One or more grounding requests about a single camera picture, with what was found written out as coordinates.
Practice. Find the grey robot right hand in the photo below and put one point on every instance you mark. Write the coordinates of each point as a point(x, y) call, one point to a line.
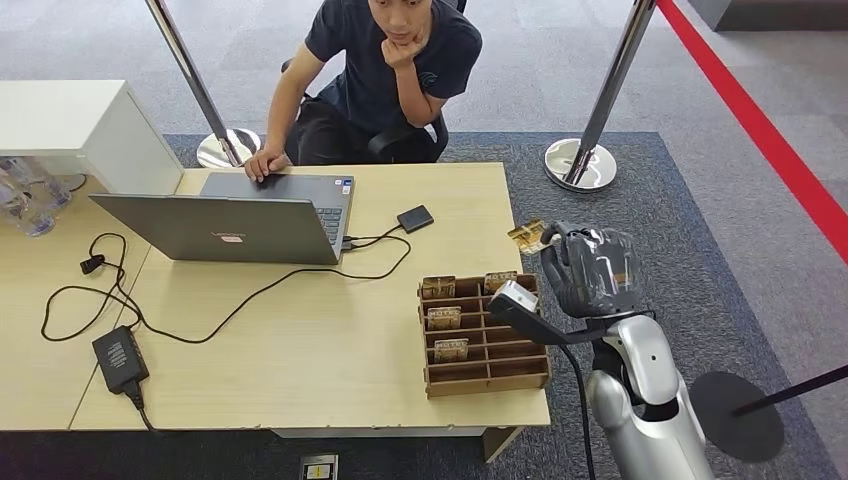
point(596, 272)

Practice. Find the person's right hand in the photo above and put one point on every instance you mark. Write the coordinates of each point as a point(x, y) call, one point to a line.
point(265, 164)

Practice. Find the person's left hand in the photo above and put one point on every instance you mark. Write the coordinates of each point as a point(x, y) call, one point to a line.
point(404, 52)

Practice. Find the brown hotel card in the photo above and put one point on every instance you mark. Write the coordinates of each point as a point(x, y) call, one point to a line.
point(500, 281)
point(438, 287)
point(451, 350)
point(527, 237)
point(444, 318)

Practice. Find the person's left forearm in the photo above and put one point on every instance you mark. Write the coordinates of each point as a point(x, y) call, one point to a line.
point(417, 96)

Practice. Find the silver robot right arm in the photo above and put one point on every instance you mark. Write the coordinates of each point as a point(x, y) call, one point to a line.
point(649, 411)

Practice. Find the person's right forearm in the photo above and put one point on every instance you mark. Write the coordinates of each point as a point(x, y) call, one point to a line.
point(281, 116)

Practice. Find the person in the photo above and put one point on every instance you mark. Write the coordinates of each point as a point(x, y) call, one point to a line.
point(384, 79)

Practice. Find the wooden card holder rack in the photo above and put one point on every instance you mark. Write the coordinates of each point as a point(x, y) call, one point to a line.
point(510, 368)

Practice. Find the grey laptop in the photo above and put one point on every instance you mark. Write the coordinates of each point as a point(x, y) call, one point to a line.
point(218, 233)

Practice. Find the dark grey rug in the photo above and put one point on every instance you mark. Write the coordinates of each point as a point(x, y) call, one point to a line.
point(662, 218)

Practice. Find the small black square device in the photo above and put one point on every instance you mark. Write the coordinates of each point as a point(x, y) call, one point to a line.
point(415, 218)

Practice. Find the white cabinet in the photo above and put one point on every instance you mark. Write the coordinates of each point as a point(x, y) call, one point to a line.
point(60, 118)

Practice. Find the red barrier belt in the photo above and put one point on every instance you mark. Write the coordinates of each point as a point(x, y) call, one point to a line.
point(762, 132)

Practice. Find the clear plastic water bottle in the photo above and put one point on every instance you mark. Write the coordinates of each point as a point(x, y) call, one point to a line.
point(30, 215)
point(48, 185)

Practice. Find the black power adapter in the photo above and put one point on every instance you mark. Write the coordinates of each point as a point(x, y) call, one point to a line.
point(120, 359)

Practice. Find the floor socket box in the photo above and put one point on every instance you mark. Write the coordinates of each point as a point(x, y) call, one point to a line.
point(318, 468)

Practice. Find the dark grey plinth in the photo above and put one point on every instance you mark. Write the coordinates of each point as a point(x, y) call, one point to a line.
point(775, 13)

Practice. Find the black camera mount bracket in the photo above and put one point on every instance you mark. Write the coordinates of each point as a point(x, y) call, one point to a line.
point(536, 326)

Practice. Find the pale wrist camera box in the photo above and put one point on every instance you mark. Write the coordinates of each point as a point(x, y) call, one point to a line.
point(518, 296)

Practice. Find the chrome stanchion post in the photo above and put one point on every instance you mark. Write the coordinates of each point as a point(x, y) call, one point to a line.
point(192, 79)
point(613, 79)

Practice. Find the black stanchion post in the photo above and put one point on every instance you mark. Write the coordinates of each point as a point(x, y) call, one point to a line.
point(722, 424)

